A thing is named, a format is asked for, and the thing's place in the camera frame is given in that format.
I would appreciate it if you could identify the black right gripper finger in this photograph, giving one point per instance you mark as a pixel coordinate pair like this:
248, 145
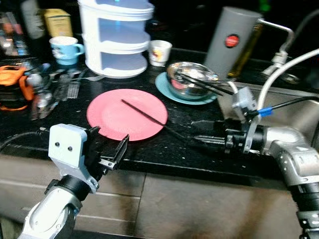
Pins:
212, 137
217, 143

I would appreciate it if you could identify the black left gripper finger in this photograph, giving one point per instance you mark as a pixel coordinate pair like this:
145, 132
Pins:
93, 135
119, 153

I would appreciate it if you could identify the black chopstick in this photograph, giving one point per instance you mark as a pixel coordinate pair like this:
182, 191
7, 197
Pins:
144, 113
219, 89
204, 82

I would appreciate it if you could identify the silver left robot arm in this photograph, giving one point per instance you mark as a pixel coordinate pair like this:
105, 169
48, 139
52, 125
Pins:
50, 214

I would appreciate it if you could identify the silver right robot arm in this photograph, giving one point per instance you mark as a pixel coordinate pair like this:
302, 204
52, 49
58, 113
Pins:
294, 154

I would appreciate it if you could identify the grey kitchen base cabinet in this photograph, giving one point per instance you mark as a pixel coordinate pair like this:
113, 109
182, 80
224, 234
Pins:
199, 204

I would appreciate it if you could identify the pink plate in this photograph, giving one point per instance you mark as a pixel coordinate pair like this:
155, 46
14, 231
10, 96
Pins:
114, 119

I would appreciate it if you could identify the metal fork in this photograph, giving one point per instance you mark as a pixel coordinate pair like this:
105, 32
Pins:
62, 89
75, 87

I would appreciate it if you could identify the teal plate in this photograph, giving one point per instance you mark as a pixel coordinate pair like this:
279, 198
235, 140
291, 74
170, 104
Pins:
164, 87

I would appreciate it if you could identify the stainless steel bowl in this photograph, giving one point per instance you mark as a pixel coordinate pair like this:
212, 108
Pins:
192, 69

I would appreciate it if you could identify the white tiered food container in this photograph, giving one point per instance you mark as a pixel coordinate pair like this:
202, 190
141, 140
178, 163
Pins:
107, 64

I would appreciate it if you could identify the yellow oil bottle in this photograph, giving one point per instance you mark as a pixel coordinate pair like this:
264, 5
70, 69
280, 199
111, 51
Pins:
249, 55

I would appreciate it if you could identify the blue mug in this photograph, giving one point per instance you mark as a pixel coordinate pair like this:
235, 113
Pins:
64, 52

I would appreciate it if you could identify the white cartoon print cup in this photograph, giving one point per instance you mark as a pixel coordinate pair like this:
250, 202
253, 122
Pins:
160, 54

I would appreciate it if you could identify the orange black battery pack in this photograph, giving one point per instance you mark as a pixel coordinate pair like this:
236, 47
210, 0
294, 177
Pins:
12, 79

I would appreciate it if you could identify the grey canister with red label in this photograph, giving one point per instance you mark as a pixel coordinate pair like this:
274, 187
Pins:
232, 25

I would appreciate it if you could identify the yellow box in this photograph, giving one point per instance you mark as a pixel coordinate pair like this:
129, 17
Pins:
57, 22

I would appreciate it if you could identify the silver faucet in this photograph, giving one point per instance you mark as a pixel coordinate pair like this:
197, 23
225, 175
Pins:
279, 27

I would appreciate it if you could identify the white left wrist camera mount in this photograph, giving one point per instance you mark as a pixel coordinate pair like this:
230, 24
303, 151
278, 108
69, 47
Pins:
67, 144

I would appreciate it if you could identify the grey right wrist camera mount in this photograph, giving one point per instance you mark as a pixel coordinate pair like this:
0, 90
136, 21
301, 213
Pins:
244, 102

